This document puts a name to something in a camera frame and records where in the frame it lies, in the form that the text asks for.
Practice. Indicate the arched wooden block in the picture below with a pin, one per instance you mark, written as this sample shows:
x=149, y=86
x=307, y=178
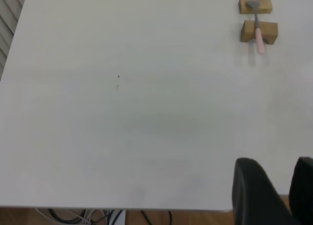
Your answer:
x=270, y=30

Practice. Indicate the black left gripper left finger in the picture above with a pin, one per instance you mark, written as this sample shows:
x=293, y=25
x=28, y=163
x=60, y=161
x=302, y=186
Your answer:
x=254, y=198

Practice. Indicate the grey slatted wall panel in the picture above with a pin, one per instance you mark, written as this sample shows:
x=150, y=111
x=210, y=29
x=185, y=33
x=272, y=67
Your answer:
x=7, y=19

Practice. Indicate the flat wooden block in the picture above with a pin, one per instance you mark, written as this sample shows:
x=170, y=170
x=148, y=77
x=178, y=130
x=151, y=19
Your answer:
x=265, y=6

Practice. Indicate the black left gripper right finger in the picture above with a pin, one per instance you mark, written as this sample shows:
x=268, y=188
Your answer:
x=304, y=190

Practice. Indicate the white table leg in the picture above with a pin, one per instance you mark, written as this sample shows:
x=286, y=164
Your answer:
x=119, y=217

